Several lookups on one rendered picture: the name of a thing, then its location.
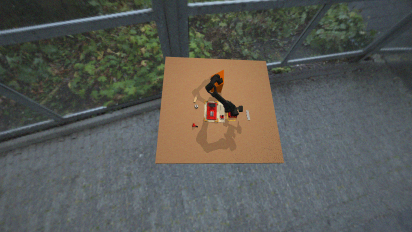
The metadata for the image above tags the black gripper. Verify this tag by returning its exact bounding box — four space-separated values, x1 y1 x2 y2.
224 104 243 113

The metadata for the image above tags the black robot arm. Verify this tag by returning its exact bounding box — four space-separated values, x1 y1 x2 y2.
205 74 239 117

